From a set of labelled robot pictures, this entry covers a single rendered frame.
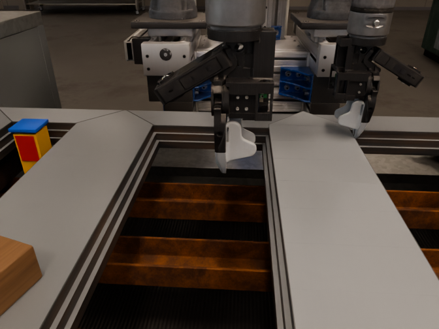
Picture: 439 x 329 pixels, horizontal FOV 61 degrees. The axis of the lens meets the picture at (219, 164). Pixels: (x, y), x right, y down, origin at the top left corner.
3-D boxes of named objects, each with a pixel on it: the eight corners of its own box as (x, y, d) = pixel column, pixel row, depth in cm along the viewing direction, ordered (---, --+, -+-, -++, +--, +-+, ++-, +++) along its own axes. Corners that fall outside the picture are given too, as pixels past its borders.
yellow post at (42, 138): (55, 208, 88) (35, 134, 79) (34, 207, 89) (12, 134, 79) (64, 196, 93) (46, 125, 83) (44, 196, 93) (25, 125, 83)
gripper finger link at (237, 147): (255, 183, 55) (258, 124, 50) (215, 182, 55) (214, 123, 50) (254, 172, 57) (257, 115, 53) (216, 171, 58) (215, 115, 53)
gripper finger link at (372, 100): (355, 116, 78) (363, 76, 74) (364, 117, 78) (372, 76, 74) (362, 125, 74) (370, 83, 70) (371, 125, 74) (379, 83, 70)
